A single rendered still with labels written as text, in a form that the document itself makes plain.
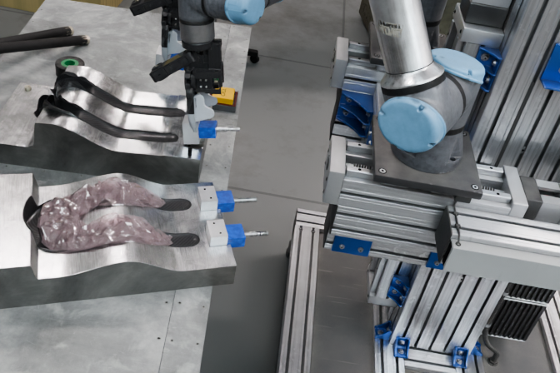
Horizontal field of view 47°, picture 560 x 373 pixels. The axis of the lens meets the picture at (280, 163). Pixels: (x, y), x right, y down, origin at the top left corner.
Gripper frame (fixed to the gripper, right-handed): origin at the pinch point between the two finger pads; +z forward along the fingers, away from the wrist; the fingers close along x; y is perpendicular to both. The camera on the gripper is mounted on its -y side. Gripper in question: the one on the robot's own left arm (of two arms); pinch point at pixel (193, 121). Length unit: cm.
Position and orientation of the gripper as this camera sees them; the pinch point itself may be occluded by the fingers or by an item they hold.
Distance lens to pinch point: 154.1
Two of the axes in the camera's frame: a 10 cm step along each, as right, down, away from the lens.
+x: 0.2, -5.0, 8.7
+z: -0.1, 8.7, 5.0
